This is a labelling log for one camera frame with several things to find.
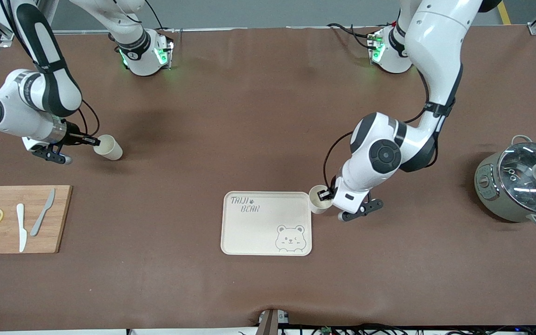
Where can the green electric cooking pot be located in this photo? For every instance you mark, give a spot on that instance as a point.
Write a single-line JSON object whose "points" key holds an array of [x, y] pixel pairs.
{"points": [[491, 195]]}

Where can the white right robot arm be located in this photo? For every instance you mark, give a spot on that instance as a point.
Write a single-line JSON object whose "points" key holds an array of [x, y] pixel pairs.
{"points": [[16, 111]]}

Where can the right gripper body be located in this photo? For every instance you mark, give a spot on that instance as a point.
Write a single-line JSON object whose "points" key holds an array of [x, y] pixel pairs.
{"points": [[72, 137]]}

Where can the bamboo cutting board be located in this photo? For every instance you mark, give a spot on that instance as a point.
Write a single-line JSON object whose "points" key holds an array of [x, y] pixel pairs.
{"points": [[58, 232]]}

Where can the cream bear print tray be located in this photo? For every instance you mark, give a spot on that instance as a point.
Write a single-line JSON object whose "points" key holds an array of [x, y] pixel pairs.
{"points": [[258, 232]]}

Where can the grey plastic knife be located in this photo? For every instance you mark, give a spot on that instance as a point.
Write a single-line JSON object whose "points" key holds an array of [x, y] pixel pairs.
{"points": [[40, 221]]}

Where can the grey table edge bracket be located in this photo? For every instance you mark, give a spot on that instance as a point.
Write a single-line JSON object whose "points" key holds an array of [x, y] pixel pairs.
{"points": [[272, 323]]}

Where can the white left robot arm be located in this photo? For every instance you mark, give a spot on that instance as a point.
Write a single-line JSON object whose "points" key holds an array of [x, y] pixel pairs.
{"points": [[440, 51]]}

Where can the glass pot lid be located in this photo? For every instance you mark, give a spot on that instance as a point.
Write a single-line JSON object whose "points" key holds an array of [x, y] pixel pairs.
{"points": [[519, 186]]}

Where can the white plastic cup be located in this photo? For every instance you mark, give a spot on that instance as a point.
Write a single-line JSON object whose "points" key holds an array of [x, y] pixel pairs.
{"points": [[314, 204], [112, 150]]}

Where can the white plastic knife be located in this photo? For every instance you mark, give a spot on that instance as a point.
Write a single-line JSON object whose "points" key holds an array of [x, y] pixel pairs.
{"points": [[20, 218]]}

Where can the brown table mat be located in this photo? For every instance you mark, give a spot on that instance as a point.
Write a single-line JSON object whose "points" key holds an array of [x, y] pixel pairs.
{"points": [[203, 139]]}

